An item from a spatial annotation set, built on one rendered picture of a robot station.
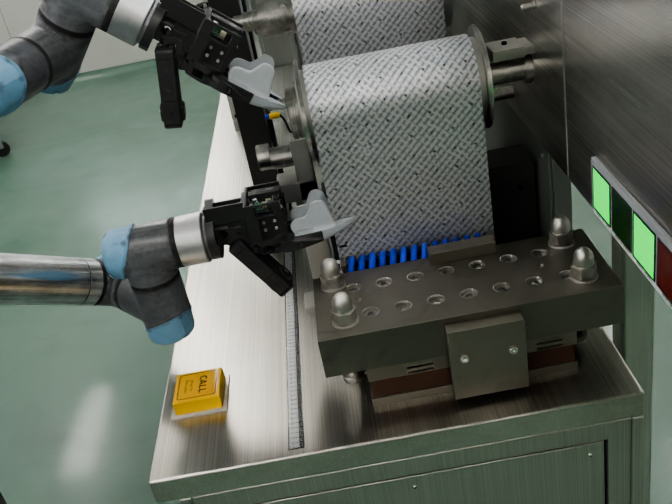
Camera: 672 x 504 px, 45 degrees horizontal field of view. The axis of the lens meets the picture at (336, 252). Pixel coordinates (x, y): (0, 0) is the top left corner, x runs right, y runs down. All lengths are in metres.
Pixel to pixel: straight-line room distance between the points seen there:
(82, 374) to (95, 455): 0.47
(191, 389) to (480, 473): 0.43
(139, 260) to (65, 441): 1.67
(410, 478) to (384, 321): 0.22
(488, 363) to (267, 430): 0.31
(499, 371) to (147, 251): 0.52
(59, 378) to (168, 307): 1.91
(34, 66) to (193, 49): 0.20
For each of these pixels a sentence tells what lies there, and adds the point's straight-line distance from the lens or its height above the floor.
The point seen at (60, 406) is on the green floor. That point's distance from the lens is 2.97.
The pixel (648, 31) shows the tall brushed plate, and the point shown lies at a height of 1.40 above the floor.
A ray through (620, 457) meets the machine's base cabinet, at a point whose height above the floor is 0.79.
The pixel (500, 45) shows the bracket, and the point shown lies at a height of 1.29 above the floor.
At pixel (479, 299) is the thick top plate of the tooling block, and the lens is 1.08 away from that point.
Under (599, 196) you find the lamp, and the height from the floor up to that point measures 1.18.
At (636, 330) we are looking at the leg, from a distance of 1.58.
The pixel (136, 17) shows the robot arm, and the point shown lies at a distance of 1.11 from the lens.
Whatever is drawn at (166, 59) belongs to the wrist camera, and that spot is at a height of 1.37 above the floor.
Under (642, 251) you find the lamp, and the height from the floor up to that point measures 1.18.
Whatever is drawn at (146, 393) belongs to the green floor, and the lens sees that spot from 2.86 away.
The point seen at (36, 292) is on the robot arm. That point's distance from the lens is 1.25.
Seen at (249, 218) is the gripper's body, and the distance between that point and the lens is 1.14.
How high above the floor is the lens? 1.63
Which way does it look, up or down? 29 degrees down
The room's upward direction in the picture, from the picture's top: 11 degrees counter-clockwise
